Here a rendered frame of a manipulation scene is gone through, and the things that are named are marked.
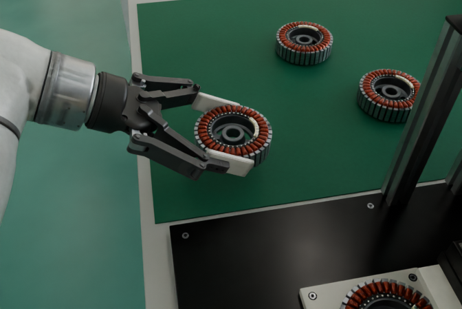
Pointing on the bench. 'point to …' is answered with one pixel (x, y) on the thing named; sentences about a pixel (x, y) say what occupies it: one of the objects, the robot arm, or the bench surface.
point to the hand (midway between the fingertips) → (231, 135)
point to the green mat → (298, 87)
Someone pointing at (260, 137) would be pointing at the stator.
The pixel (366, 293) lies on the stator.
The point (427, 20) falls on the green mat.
